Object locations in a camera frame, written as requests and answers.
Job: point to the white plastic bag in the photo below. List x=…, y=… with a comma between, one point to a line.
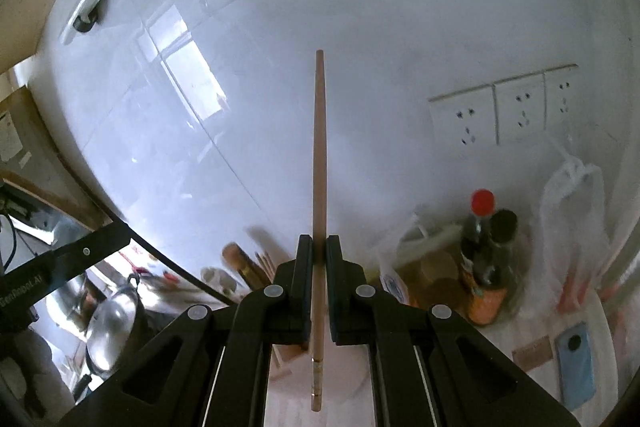
x=575, y=217

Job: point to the blue smartphone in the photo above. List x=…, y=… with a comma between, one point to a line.
x=576, y=367

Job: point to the dark capped jar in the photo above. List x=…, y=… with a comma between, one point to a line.
x=505, y=232

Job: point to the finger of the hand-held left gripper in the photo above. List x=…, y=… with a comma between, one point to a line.
x=95, y=244

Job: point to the white wall outlet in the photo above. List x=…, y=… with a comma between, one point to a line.
x=521, y=107
x=561, y=94
x=464, y=117

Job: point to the light wooden chopstick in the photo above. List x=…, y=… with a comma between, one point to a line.
x=320, y=157

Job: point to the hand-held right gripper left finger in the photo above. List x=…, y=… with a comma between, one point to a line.
x=305, y=268

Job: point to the steel pot with lid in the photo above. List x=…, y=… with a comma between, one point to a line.
x=112, y=327

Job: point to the wooden rolling pin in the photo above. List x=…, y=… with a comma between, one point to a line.
x=240, y=264

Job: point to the white cup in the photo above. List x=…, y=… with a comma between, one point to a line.
x=217, y=279

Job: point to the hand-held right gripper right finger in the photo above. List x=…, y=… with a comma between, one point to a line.
x=334, y=268

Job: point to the red capped sauce bottle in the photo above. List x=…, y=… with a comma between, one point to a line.
x=479, y=267

